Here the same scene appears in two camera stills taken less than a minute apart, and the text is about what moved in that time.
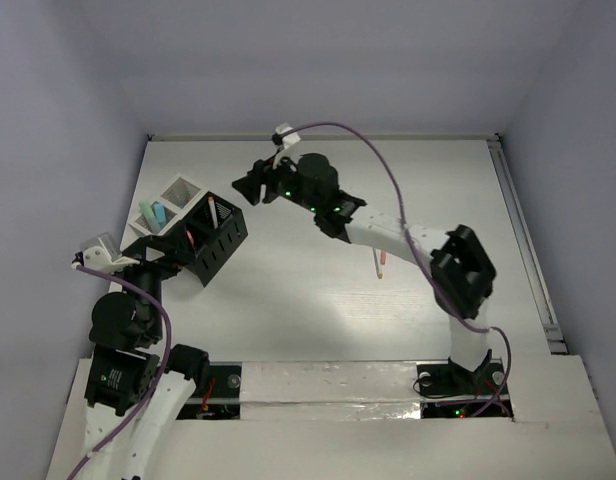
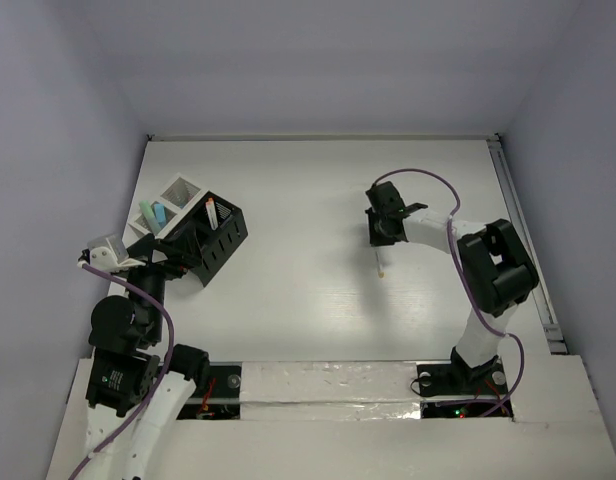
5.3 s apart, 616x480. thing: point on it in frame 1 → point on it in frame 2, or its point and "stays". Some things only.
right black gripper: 264,171 → 376,240
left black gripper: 151,251 stays
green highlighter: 150,216 stays
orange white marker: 213,212 stays
